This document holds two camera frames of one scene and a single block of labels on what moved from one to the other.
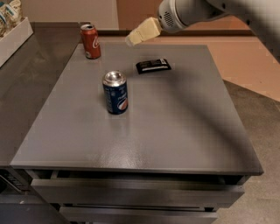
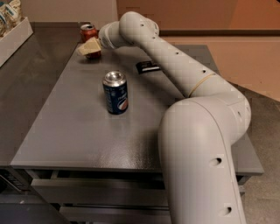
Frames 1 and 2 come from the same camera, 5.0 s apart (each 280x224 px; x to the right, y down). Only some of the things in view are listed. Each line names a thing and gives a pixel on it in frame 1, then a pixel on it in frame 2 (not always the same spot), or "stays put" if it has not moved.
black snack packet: (153, 66) stays put
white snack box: (14, 38) stays put
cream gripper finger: (146, 30) to (92, 46)
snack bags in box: (10, 16) stays put
